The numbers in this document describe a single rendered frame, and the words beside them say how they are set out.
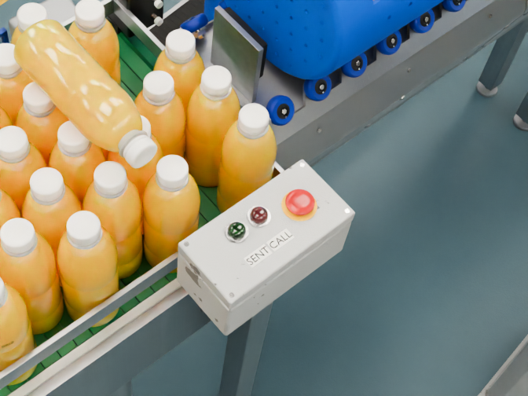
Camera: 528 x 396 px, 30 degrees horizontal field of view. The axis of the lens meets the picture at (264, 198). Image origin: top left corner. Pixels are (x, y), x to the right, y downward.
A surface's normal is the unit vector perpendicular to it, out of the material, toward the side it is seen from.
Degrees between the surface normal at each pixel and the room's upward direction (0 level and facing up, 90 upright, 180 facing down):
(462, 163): 0
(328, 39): 90
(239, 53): 90
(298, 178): 0
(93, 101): 18
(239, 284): 0
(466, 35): 70
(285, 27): 90
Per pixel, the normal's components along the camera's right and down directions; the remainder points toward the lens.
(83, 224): 0.10, -0.51
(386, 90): 0.64, 0.47
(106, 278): 0.64, 0.69
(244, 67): -0.76, 0.52
